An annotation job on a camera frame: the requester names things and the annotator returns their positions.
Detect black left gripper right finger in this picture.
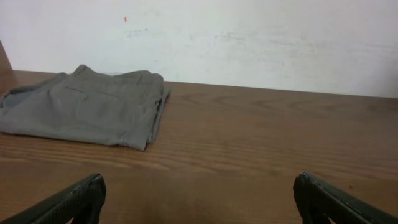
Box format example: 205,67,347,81
293,172,397,224

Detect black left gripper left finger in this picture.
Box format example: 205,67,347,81
1,174,106,224

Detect folded grey shorts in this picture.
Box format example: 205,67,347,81
1,65,170,151

